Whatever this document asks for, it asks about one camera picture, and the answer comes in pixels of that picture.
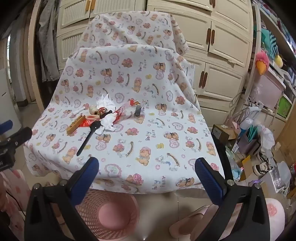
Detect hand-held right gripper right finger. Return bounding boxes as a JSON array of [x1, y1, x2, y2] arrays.
[[194, 158, 271, 241]]

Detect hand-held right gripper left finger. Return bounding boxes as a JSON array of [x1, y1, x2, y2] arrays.
[[24, 156, 100, 241]]

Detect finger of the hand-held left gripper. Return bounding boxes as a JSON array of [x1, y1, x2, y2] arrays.
[[0, 127, 33, 151], [0, 120, 14, 133]]

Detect black plastic spoon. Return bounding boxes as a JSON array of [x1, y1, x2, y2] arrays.
[[76, 122, 102, 156]]

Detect pink plastic basket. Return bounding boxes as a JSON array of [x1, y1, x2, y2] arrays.
[[74, 188, 140, 240]]

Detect wooden block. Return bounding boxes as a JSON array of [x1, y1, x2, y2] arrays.
[[66, 115, 86, 135]]

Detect red packet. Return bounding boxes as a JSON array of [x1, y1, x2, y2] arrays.
[[81, 116, 102, 128]]

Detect white tissue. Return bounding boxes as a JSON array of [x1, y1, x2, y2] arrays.
[[95, 112, 121, 135], [96, 94, 116, 112]]

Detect white paper roll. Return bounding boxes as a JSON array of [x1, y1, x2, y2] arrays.
[[73, 105, 90, 115]]

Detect red patterned wrapper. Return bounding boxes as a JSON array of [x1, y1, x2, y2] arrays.
[[111, 98, 141, 121]]

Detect person's left leg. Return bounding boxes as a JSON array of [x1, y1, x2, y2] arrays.
[[0, 169, 31, 234]]

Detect person's leg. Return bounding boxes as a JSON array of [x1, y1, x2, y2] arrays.
[[264, 197, 285, 233], [0, 169, 31, 234]]

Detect pink slipper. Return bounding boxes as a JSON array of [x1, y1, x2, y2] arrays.
[[169, 206, 222, 238]]

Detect brown cardboard box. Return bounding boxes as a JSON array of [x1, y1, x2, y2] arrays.
[[211, 124, 236, 144]]

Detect black white sneaker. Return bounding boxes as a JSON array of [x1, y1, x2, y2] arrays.
[[252, 151, 277, 176]]

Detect teal paper bag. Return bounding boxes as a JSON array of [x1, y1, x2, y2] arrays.
[[246, 126, 262, 144]]

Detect person's right leg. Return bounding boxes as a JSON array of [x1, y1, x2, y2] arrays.
[[264, 197, 285, 233]]

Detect clear plastic container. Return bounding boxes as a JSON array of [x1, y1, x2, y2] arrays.
[[264, 161, 292, 193]]

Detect white plastic bag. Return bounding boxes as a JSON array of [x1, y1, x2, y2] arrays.
[[257, 125, 276, 151]]

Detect white handheld appliance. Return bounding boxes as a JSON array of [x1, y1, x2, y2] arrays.
[[239, 103, 264, 130]]

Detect grey hanging clothes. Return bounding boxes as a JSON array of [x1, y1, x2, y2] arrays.
[[37, 0, 61, 82]]

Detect bear print cloth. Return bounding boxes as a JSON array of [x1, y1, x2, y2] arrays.
[[24, 11, 226, 195]]

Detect green box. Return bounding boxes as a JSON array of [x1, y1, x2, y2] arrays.
[[277, 96, 292, 117]]

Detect pink storage box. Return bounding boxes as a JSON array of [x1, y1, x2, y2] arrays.
[[251, 68, 286, 110]]

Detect pink plush toy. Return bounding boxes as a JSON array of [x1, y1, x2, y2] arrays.
[[254, 50, 271, 76]]

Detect cream wardrobe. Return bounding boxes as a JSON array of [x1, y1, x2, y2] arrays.
[[55, 0, 253, 121]]

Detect teal patterned bag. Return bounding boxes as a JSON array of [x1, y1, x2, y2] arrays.
[[261, 28, 278, 59]]

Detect white shelf rack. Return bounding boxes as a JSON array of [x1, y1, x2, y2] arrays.
[[240, 0, 296, 130]]

